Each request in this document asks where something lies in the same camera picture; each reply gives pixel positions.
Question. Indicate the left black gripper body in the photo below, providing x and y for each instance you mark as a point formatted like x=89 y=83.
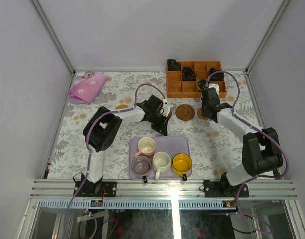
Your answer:
x=161 y=121

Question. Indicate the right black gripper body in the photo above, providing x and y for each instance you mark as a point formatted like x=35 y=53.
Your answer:
x=203 y=108

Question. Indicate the light wooden coaster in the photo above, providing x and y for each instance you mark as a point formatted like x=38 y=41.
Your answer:
x=199 y=114
x=122 y=106

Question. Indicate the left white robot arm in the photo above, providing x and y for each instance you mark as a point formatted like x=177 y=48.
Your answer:
x=101 y=131

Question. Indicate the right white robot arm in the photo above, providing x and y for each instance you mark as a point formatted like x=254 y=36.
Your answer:
x=260 y=149

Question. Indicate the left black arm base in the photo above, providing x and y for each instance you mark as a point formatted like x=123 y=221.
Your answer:
x=89 y=189

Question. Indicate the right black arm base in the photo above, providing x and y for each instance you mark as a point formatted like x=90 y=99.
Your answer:
x=218 y=189

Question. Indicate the yellow glass cup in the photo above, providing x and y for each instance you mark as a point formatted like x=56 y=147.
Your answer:
x=181 y=164

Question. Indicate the lilac plastic tray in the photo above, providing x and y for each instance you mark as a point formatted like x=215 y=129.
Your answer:
x=172 y=145

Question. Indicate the pink mug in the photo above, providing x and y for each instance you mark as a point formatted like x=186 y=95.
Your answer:
x=146 y=147

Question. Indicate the dark brown right saucer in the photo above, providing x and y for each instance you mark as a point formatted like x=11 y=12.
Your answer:
x=185 y=112

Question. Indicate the black bundle right compartment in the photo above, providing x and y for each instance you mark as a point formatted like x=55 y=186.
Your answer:
x=216 y=74

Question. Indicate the orange compartment box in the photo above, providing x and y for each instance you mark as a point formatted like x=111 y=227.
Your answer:
x=178 y=88

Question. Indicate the cream white mug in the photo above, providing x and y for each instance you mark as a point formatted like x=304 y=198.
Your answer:
x=161 y=164

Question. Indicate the purple mug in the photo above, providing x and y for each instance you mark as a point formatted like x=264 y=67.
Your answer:
x=142 y=166

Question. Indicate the black bundle far left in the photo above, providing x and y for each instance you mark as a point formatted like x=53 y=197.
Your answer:
x=173 y=65

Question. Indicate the pink folded cloth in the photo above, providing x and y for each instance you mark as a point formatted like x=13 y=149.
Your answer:
x=87 y=88

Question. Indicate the blue slotted cable duct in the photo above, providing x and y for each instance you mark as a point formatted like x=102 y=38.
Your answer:
x=137 y=204

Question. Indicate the aluminium front rail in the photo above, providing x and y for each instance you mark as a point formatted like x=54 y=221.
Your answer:
x=261 y=189

